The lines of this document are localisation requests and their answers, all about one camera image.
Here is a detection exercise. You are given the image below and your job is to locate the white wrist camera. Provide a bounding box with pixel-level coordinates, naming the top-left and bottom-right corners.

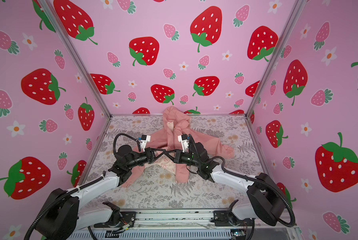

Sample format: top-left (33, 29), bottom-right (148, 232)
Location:
top-left (178, 134), bottom-right (189, 153)
top-left (137, 135), bottom-right (151, 152)

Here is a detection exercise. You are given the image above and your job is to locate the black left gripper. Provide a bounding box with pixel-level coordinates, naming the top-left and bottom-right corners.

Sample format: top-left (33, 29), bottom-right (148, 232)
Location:
top-left (126, 149), bottom-right (165, 172)

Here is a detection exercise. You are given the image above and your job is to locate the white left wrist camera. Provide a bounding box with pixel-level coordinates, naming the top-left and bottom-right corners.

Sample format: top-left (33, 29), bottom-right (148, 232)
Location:
top-left (137, 135), bottom-right (151, 152)

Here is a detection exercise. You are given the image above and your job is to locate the aluminium corner post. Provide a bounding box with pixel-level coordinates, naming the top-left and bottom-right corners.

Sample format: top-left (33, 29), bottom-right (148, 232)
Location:
top-left (39, 1), bottom-right (112, 119)
top-left (246, 0), bottom-right (307, 119)

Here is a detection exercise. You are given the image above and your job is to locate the aluminium left corner post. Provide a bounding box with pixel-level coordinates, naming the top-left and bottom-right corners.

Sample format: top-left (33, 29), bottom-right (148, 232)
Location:
top-left (39, 1), bottom-right (112, 119)

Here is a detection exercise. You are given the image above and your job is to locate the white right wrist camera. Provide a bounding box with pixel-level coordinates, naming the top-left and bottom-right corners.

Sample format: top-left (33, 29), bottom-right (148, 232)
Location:
top-left (178, 134), bottom-right (189, 153)

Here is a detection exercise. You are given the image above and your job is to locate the aluminium right corner post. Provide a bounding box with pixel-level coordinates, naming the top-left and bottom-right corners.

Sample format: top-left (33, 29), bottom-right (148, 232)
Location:
top-left (246, 0), bottom-right (307, 119)

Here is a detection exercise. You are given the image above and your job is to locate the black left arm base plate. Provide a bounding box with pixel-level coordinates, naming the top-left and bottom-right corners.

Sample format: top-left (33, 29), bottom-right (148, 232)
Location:
top-left (94, 202), bottom-right (137, 230)

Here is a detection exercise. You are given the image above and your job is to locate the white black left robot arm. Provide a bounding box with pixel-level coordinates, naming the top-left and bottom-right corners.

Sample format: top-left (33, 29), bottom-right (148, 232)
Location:
top-left (24, 135), bottom-right (168, 240)

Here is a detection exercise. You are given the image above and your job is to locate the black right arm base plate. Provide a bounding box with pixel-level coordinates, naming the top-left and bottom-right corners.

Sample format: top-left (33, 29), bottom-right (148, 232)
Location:
top-left (210, 200), bottom-right (253, 227)

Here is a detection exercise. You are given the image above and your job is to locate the pink hooded zip jacket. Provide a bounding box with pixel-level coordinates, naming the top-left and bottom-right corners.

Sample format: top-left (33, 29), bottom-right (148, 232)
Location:
top-left (120, 105), bottom-right (235, 188)

